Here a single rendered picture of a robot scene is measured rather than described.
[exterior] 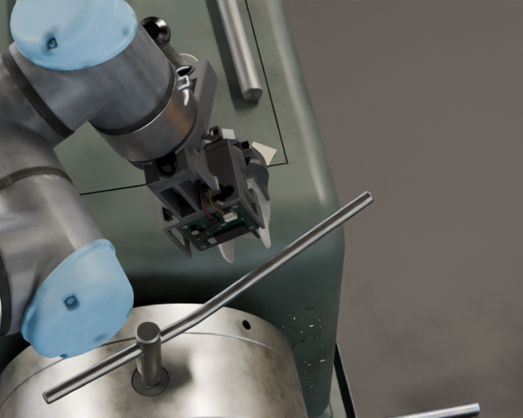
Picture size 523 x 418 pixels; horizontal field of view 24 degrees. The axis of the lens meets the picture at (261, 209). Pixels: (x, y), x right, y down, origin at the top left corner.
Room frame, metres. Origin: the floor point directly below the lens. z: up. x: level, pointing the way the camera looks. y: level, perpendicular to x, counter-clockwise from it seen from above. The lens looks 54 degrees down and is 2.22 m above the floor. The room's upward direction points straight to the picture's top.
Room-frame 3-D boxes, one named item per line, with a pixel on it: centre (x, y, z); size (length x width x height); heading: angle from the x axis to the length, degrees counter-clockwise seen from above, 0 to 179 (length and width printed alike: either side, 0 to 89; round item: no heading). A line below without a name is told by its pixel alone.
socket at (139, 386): (0.51, 0.10, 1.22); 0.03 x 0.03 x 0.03
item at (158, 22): (0.80, 0.10, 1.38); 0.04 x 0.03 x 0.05; 11
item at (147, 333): (0.51, 0.10, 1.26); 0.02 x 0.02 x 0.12
